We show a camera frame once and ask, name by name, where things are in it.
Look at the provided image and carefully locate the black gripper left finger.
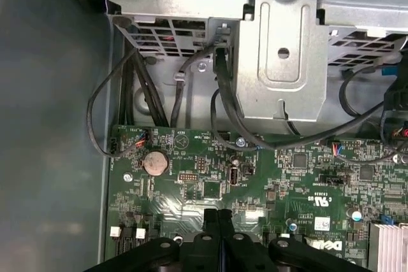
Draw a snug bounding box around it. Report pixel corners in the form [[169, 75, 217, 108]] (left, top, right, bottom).
[[82, 208, 222, 272]]

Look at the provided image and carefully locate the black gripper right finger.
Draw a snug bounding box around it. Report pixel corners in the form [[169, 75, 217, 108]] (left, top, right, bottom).
[[221, 208, 365, 272]]

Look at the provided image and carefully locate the green motherboard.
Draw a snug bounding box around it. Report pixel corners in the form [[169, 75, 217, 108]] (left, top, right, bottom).
[[103, 124, 408, 272]]

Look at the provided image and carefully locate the silver internal USB port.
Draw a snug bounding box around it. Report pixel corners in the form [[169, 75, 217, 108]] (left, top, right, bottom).
[[228, 165, 240, 187]]

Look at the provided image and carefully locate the round coin battery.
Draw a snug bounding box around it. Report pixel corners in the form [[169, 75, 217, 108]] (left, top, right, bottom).
[[142, 150, 169, 176]]

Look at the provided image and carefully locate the silver finned heat sink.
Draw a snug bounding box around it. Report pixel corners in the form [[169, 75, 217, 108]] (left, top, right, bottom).
[[368, 220, 408, 272]]

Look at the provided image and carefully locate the black open PC case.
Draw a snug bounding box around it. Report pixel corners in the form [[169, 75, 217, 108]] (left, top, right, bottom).
[[0, 0, 408, 272]]

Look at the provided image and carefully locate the metal drive cage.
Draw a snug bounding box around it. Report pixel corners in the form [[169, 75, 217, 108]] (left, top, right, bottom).
[[106, 0, 408, 134]]

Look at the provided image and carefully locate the grey cable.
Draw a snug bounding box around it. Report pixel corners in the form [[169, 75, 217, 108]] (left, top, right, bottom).
[[170, 45, 219, 126]]

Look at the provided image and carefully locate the black flat data cable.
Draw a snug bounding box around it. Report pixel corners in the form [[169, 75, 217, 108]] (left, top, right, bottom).
[[210, 45, 396, 154]]

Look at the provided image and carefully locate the black cable bundle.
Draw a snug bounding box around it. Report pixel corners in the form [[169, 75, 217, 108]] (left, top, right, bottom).
[[118, 47, 170, 127]]

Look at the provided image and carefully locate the thin black cable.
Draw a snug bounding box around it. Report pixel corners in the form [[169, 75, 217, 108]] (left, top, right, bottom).
[[86, 47, 150, 158]]

